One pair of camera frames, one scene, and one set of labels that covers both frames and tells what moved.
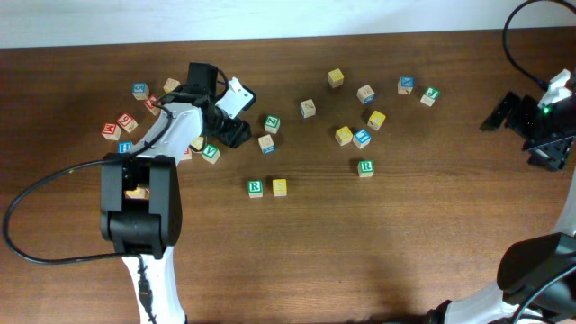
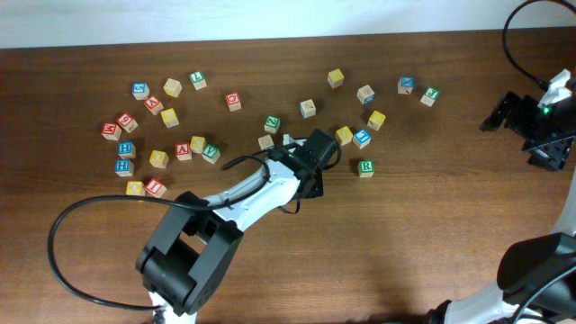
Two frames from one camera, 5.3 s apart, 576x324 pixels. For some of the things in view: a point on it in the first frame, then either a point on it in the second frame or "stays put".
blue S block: x=140 y=91 stays put
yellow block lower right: x=343 y=135 stays put
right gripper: x=549 y=155 stays put
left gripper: x=237 y=130 → x=319 y=187
